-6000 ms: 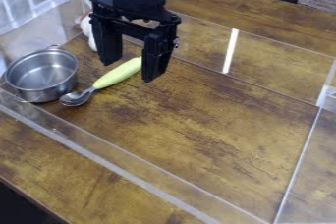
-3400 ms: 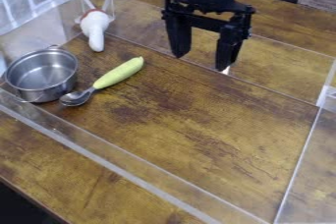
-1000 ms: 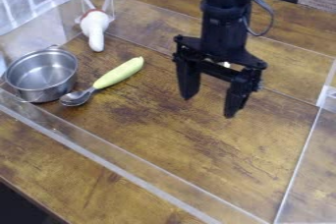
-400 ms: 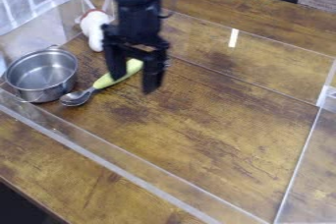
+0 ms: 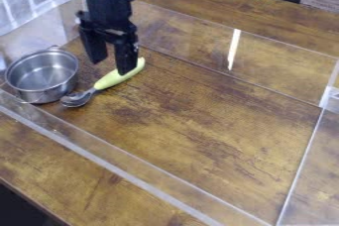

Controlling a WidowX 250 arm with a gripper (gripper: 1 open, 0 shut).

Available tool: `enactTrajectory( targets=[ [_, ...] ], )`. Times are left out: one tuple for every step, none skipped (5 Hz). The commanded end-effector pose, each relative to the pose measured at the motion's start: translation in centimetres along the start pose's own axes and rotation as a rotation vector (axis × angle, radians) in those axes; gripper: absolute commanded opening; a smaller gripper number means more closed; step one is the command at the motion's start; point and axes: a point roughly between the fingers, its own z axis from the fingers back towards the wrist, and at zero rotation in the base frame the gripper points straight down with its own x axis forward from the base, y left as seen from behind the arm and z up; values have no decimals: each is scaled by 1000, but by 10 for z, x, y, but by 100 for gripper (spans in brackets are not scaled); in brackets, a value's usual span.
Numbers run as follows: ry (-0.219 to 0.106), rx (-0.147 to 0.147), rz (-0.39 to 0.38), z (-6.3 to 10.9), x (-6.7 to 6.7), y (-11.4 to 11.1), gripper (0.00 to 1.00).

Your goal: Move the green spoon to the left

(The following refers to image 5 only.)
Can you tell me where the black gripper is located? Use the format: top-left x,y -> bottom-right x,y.
78,0 -> 139,75

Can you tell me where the green handled metal spoon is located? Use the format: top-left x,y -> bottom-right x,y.
62,57 -> 146,107

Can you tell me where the small steel pot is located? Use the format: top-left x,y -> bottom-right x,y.
6,48 -> 81,104

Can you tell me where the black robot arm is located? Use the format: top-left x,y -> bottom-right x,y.
78,0 -> 139,75

